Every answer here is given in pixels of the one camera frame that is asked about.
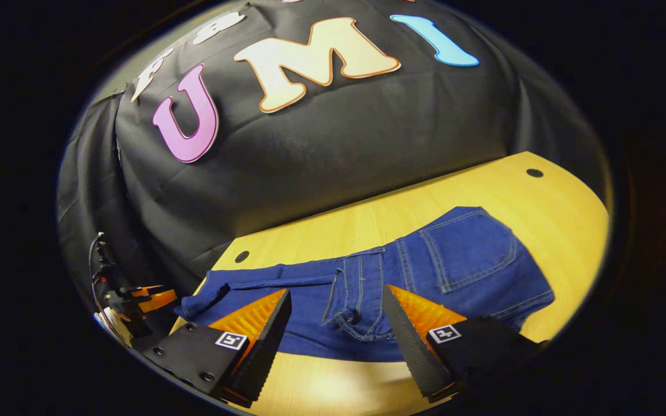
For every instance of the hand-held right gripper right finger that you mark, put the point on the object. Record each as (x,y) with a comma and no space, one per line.
(408,346)

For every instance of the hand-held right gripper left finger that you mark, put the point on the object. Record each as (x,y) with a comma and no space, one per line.
(272,335)

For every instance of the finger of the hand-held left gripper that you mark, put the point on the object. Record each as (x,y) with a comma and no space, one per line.
(159,299)

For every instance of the blue denim jeans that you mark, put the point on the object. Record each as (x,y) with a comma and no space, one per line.
(472,254)

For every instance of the black backdrop cloth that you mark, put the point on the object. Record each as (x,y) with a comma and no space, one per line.
(321,150)

